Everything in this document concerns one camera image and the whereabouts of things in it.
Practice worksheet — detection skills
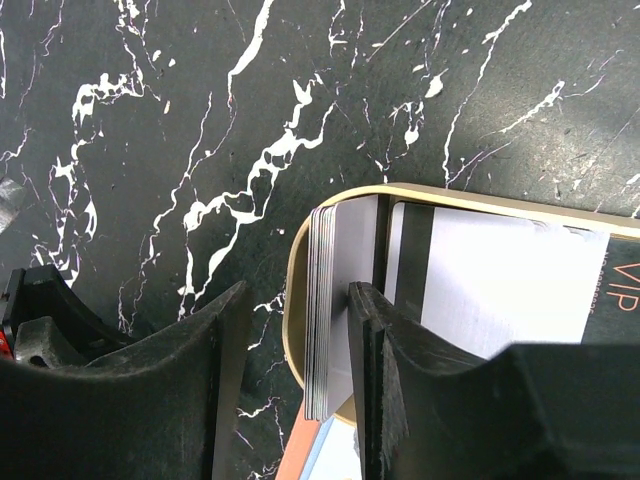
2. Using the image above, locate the pink leather card holder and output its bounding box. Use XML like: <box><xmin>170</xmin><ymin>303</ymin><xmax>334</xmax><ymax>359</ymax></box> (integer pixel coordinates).
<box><xmin>276</xmin><ymin>405</ymin><xmax>362</xmax><ymax>480</ymax></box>

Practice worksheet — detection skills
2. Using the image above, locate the stack of credit cards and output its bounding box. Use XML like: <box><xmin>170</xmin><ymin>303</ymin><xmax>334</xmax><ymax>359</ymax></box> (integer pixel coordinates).
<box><xmin>304</xmin><ymin>195</ymin><xmax>379</xmax><ymax>422</ymax></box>

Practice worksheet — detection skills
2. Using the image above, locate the beige wooden tray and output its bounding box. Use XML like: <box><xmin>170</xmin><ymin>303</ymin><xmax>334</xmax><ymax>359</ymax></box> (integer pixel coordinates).
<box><xmin>283</xmin><ymin>183</ymin><xmax>639</xmax><ymax>424</ymax></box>

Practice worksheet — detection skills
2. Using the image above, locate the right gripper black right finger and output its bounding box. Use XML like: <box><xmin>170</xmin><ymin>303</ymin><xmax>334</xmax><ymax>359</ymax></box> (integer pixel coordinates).
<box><xmin>348</xmin><ymin>282</ymin><xmax>639</xmax><ymax>479</ymax></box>

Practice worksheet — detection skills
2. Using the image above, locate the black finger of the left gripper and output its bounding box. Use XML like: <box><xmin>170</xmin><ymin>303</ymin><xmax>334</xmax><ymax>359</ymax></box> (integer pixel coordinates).
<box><xmin>1</xmin><ymin>265</ymin><xmax>134</xmax><ymax>368</ymax></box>

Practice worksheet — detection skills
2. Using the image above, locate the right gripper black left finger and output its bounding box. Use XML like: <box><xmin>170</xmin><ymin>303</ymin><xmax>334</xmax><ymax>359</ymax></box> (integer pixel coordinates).
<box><xmin>1</xmin><ymin>281</ymin><xmax>252</xmax><ymax>479</ymax></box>

